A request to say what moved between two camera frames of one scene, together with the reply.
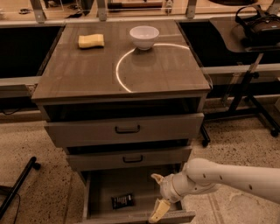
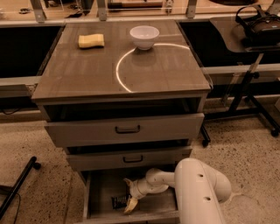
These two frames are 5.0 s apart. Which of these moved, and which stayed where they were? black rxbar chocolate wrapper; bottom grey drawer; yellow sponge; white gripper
Moved: white gripper
Stayed: black rxbar chocolate wrapper; yellow sponge; bottom grey drawer
